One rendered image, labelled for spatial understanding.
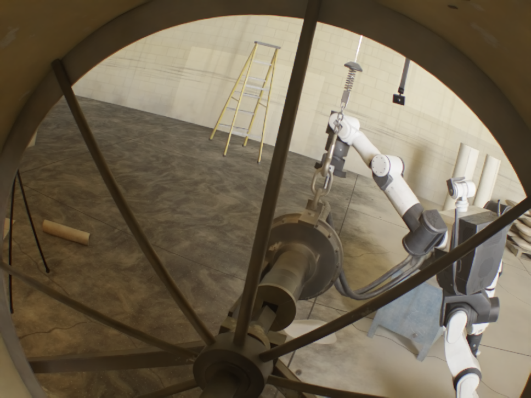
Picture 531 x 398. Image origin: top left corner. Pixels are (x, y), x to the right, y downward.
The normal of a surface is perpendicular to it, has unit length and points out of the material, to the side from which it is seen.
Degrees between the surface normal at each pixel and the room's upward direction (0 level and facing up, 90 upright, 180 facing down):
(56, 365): 90
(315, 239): 70
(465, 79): 90
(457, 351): 105
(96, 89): 90
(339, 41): 90
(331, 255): 79
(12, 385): 55
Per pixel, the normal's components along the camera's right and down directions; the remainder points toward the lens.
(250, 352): 0.54, -0.79
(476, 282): 0.35, 0.41
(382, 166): -0.71, 0.03
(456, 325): -0.22, 0.20
